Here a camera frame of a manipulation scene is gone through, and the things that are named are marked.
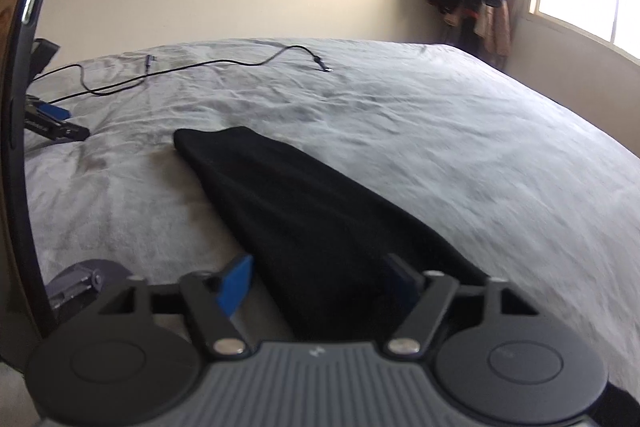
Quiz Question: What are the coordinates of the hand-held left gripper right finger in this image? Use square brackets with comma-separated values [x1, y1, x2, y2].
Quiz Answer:
[384, 254, 543, 358]

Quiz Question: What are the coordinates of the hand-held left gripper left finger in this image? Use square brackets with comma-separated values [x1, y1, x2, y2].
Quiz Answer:
[95, 255, 254, 358]

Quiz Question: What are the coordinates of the black and cream sweater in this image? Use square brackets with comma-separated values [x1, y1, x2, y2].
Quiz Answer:
[172, 126, 488, 343]

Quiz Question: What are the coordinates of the grey bed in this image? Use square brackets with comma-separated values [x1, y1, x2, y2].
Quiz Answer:
[0, 38, 640, 427]

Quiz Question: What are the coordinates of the black device with blue part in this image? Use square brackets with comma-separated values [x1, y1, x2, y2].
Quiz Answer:
[22, 94, 92, 144]

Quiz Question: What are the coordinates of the hanging pink garment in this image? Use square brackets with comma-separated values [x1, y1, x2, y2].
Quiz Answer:
[472, 0, 513, 58]

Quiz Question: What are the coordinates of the black cable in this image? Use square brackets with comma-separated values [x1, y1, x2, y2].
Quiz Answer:
[27, 44, 335, 108]

